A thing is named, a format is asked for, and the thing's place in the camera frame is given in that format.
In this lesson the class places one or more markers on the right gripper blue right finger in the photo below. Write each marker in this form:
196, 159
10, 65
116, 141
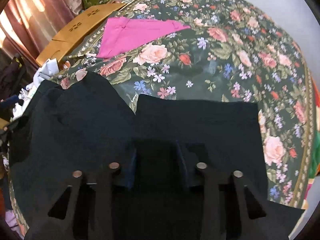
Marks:
192, 159

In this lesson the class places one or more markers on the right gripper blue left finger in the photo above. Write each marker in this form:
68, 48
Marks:
125, 156

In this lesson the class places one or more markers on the black pants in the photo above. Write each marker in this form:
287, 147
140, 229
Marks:
62, 168

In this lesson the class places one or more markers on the floral bedspread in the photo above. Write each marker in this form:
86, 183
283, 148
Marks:
232, 52

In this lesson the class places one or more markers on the pink folded garment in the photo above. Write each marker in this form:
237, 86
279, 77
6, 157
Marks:
123, 34

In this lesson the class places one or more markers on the wooden lap desk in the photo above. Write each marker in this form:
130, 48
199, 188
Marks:
72, 34

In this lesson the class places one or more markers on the pink striped curtain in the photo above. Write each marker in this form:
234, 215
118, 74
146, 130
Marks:
29, 25

